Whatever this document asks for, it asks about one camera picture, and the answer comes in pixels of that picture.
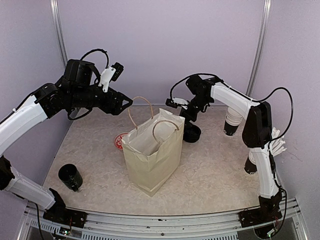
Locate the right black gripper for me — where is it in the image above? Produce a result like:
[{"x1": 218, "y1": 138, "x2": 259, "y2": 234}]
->
[{"x1": 176, "y1": 93, "x2": 212, "y2": 130}]

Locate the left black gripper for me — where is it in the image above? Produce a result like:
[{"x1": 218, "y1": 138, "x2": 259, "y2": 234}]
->
[{"x1": 69, "y1": 85, "x2": 133, "y2": 115}]

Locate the beige paper bag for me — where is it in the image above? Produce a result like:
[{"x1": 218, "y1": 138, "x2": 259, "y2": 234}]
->
[{"x1": 121, "y1": 107, "x2": 185, "y2": 197}]

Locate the stack of paper cups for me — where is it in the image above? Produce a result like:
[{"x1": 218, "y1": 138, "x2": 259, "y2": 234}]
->
[{"x1": 223, "y1": 107, "x2": 243, "y2": 136}]

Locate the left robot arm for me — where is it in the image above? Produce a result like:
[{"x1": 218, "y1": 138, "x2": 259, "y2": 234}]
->
[{"x1": 0, "y1": 57, "x2": 133, "y2": 223}]

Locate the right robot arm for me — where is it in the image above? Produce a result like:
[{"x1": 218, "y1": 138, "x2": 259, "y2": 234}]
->
[{"x1": 165, "y1": 73, "x2": 285, "y2": 222}]

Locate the stack of black lids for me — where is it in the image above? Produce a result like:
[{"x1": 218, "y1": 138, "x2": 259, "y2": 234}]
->
[{"x1": 183, "y1": 125, "x2": 202, "y2": 143}]

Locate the red white patterned bowl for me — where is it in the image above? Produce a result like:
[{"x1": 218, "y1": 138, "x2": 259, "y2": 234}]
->
[{"x1": 113, "y1": 132, "x2": 128, "y2": 151}]

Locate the cup holding straws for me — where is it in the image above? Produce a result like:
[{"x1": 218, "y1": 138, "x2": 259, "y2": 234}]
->
[{"x1": 244, "y1": 156, "x2": 257, "y2": 175}]

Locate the bundle of white straws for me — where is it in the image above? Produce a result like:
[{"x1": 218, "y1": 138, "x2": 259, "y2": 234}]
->
[{"x1": 271, "y1": 127, "x2": 287, "y2": 157}]

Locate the dark green black can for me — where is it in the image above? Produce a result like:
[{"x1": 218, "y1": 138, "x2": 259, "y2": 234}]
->
[{"x1": 58, "y1": 163, "x2": 83, "y2": 192}]

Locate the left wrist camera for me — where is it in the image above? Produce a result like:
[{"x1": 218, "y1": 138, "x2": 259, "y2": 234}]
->
[{"x1": 98, "y1": 62, "x2": 124, "y2": 93}]

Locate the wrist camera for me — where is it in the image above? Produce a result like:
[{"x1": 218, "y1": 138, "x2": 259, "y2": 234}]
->
[
  {"x1": 165, "y1": 97, "x2": 189, "y2": 109},
  {"x1": 98, "y1": 62, "x2": 124, "y2": 93}
]

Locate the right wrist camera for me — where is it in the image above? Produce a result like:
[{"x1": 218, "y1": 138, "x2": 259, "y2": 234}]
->
[{"x1": 165, "y1": 97, "x2": 189, "y2": 109}]

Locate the aluminium front rail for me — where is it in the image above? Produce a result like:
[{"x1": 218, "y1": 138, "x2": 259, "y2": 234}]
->
[{"x1": 17, "y1": 198, "x2": 309, "y2": 240}]

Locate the left corner metal post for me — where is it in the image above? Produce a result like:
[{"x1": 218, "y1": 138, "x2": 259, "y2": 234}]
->
[{"x1": 50, "y1": 0, "x2": 68, "y2": 66}]

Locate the corner metal post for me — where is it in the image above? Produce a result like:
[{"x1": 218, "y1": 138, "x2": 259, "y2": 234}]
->
[
  {"x1": 50, "y1": 0, "x2": 68, "y2": 66},
  {"x1": 246, "y1": 0, "x2": 272, "y2": 96}
]

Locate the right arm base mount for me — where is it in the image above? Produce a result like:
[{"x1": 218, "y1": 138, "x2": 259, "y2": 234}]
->
[{"x1": 238, "y1": 191, "x2": 283, "y2": 228}]

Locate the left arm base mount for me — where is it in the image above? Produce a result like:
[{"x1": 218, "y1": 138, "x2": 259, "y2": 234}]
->
[{"x1": 43, "y1": 188, "x2": 88, "y2": 229}]

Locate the right corner metal post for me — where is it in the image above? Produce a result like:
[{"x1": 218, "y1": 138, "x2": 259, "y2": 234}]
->
[{"x1": 246, "y1": 0, "x2": 272, "y2": 96}]

